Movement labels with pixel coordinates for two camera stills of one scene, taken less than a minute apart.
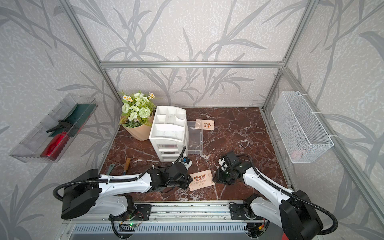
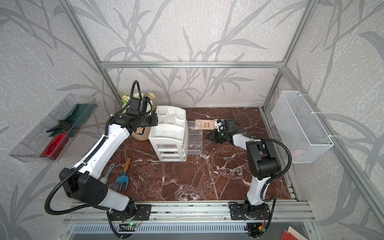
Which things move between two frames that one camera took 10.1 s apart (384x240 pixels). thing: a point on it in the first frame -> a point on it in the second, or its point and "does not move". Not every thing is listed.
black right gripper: (218, 177) -> (213, 136)
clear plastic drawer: (195, 146) does not move
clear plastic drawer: (194, 134) does not move
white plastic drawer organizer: (169, 135) does not move
